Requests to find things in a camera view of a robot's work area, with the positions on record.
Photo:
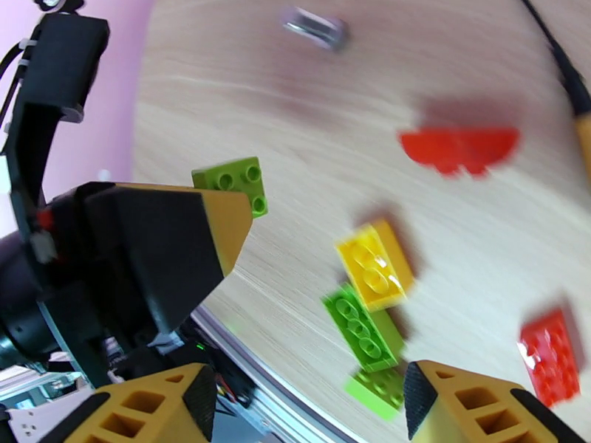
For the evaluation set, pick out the green lego brick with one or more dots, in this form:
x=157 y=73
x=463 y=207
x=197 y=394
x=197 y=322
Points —
x=360 y=331
x=376 y=393
x=235 y=181

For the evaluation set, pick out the red semicircle lego piece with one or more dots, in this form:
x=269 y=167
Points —
x=457 y=148

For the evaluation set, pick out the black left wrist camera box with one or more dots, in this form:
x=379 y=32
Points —
x=64 y=63

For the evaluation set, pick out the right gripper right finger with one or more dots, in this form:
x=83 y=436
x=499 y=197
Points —
x=443 y=428

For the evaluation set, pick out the small silver metal piece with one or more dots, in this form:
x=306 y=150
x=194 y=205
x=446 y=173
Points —
x=316 y=28

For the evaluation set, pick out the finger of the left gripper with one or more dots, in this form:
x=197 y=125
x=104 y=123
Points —
x=175 y=243

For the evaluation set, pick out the yellow lego brick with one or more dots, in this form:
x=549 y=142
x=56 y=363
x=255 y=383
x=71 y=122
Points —
x=374 y=266

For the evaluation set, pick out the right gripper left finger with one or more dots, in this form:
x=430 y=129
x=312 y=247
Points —
x=166 y=381

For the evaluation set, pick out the red lego brick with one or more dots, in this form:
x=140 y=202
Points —
x=551 y=358

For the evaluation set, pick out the black left camera bracket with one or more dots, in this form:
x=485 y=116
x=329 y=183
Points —
x=23 y=155

